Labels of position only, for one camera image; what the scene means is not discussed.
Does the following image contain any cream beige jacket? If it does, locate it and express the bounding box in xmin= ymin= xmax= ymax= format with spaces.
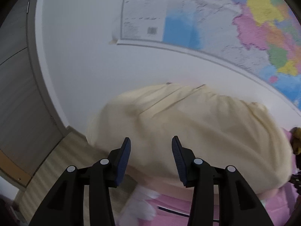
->
xmin=86 ymin=84 xmax=292 ymax=194

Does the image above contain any olive brown garment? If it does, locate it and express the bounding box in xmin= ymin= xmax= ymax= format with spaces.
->
xmin=290 ymin=127 xmax=301 ymax=155

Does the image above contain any pink floral bed sheet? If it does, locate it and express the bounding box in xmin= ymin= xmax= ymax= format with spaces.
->
xmin=118 ymin=126 xmax=301 ymax=226

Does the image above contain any pink folded garment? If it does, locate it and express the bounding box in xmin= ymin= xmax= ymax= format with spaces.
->
xmin=126 ymin=166 xmax=193 ymax=202

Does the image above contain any grey wardrobe door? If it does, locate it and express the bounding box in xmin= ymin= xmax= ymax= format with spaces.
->
xmin=1 ymin=0 xmax=67 ymax=188

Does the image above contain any colourful wall map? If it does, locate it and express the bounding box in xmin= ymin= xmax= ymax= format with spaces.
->
xmin=112 ymin=0 xmax=300 ymax=107

